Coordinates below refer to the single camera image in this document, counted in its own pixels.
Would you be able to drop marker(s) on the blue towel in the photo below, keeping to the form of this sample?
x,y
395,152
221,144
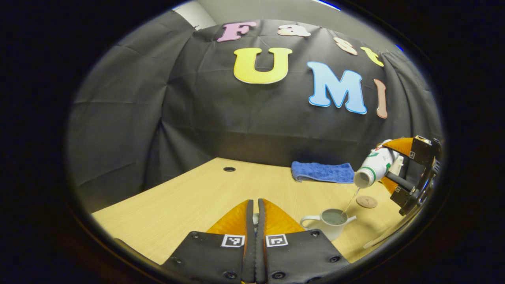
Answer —
x,y
323,172

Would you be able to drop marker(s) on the white green-label water bottle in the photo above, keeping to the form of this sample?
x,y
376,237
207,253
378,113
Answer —
x,y
375,165

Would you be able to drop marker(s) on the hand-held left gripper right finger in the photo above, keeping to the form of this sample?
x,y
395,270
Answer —
x,y
261,252

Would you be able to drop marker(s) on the white ceramic teacup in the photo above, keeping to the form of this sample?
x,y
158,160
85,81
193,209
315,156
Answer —
x,y
329,230

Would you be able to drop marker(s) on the round wooden coaster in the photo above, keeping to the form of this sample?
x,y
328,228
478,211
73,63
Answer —
x,y
367,201

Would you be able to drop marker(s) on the black backdrop cloth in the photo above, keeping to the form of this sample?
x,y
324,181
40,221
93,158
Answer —
x,y
197,118

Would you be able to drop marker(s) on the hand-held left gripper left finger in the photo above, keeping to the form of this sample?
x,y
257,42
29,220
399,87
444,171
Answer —
x,y
249,252

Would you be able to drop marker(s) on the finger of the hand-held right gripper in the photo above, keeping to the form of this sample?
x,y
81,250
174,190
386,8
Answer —
x,y
400,181
424,152

